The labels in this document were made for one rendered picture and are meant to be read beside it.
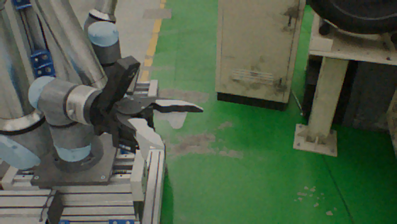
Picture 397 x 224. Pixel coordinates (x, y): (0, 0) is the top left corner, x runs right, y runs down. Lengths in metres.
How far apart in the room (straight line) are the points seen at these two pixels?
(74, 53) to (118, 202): 0.52
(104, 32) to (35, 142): 0.62
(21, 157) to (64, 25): 0.32
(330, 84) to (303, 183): 0.59
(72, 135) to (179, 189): 1.23
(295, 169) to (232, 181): 0.40
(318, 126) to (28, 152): 1.75
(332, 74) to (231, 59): 0.75
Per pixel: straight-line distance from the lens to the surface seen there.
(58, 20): 0.81
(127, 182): 1.07
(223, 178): 1.98
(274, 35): 2.31
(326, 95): 2.10
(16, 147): 0.87
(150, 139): 0.54
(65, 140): 0.77
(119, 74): 0.60
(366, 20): 1.51
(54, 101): 0.71
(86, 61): 0.82
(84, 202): 1.15
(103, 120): 0.67
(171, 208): 1.84
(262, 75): 2.44
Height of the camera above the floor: 1.41
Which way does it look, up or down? 35 degrees down
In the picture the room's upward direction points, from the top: straight up
